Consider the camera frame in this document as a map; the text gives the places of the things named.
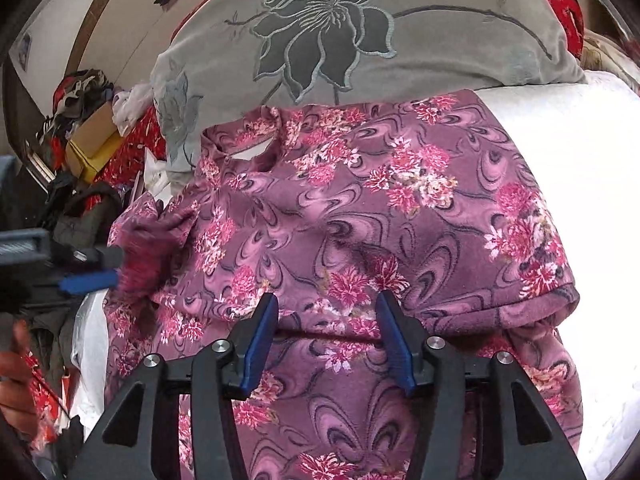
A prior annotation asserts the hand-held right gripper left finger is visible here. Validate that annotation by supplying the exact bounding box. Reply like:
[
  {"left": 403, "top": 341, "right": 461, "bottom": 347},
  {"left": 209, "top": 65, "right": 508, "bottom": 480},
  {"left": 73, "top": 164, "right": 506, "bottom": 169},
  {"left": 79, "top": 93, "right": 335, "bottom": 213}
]
[{"left": 82, "top": 292, "right": 281, "bottom": 480}]

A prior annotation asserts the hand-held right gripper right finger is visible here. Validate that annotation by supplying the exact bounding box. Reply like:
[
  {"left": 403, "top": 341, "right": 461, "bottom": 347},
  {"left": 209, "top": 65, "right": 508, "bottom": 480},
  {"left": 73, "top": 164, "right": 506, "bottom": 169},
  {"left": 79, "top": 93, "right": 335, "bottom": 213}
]
[{"left": 375, "top": 290, "right": 588, "bottom": 480}]

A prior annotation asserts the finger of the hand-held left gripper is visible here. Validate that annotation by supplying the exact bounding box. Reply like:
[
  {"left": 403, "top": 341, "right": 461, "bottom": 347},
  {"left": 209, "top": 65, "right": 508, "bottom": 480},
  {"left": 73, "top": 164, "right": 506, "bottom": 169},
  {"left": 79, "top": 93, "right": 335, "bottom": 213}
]
[
  {"left": 57, "top": 269, "right": 120, "bottom": 297},
  {"left": 72, "top": 244, "right": 126, "bottom": 272}
]

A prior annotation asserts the purple floral garment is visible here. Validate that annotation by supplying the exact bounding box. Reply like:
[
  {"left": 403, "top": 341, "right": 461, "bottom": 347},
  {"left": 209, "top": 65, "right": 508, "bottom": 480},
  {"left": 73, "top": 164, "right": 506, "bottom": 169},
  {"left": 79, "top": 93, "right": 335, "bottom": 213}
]
[{"left": 102, "top": 89, "right": 585, "bottom": 480}]

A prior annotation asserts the pile of dark clothes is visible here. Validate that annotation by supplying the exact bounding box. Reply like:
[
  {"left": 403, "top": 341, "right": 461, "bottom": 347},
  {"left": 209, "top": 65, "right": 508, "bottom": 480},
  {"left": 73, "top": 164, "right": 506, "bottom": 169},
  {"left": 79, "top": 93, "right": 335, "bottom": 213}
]
[{"left": 37, "top": 69, "right": 122, "bottom": 136}]

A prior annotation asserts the person's left hand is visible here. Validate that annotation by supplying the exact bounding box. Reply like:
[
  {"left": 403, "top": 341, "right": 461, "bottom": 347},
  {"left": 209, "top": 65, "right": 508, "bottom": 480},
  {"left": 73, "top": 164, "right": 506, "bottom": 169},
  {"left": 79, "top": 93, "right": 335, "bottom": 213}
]
[{"left": 0, "top": 319, "right": 40, "bottom": 433}]

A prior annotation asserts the dark jacket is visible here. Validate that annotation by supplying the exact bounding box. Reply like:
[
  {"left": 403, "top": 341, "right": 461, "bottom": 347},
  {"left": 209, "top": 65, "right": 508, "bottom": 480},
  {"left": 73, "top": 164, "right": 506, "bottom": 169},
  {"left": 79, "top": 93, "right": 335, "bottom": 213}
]
[{"left": 47, "top": 172, "right": 125, "bottom": 256}]

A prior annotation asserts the clear plastic bag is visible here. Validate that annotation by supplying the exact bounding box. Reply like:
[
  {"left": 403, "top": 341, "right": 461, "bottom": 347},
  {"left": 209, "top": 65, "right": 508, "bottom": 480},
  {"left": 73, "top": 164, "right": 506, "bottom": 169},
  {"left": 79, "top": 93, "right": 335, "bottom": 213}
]
[{"left": 69, "top": 287, "right": 112, "bottom": 428}]

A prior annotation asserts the yellow box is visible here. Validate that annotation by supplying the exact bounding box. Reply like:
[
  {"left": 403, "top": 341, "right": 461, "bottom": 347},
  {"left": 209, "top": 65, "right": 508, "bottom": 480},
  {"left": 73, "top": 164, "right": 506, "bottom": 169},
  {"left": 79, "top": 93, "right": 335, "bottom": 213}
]
[{"left": 64, "top": 131, "right": 126, "bottom": 184}]

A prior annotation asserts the red floral cloth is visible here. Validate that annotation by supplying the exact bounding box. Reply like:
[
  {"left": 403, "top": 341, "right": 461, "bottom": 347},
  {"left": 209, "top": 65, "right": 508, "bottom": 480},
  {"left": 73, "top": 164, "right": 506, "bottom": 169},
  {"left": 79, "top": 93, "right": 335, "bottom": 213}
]
[{"left": 97, "top": 106, "right": 170, "bottom": 198}]

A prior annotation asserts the brown cardboard box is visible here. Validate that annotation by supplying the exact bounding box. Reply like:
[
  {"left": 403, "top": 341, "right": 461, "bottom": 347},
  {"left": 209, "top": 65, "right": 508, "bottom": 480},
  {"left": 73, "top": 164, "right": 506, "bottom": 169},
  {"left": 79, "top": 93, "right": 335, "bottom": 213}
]
[{"left": 69, "top": 101, "right": 126, "bottom": 162}]

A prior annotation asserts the white paper packet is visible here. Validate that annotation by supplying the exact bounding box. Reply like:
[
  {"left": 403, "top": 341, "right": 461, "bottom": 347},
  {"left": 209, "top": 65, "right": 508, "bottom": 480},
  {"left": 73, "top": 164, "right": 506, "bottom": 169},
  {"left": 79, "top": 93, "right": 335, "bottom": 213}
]
[{"left": 111, "top": 82, "right": 157, "bottom": 130}]

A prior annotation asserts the white quilted bedspread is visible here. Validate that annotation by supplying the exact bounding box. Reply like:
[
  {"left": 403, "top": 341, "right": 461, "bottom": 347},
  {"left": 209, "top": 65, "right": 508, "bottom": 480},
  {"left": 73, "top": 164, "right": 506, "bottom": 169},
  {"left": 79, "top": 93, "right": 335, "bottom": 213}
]
[{"left": 472, "top": 69, "right": 640, "bottom": 480}]

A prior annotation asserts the grey flower-embroidered pillow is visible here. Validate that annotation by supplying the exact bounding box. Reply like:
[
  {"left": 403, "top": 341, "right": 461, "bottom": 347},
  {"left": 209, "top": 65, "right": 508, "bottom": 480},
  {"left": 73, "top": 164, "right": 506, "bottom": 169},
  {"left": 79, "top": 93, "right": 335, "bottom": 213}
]
[{"left": 150, "top": 0, "right": 587, "bottom": 196}]

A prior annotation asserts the doll in plastic wrap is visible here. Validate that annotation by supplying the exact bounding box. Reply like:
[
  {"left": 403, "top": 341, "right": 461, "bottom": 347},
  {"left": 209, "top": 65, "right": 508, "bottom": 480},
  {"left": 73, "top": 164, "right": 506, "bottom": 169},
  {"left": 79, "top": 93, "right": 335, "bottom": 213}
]
[{"left": 581, "top": 29, "right": 640, "bottom": 97}]

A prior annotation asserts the red patterned pillow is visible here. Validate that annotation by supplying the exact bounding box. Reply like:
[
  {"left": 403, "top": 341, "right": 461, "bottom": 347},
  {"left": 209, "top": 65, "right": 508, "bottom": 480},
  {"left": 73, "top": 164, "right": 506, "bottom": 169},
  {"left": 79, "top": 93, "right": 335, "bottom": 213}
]
[{"left": 522, "top": 0, "right": 587, "bottom": 60}]

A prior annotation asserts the brown door frame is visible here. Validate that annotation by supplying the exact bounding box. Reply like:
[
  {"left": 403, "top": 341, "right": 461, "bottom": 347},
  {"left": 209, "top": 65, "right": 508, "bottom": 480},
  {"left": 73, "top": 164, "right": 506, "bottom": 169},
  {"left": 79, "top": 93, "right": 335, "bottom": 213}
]
[{"left": 64, "top": 0, "right": 142, "bottom": 77}]

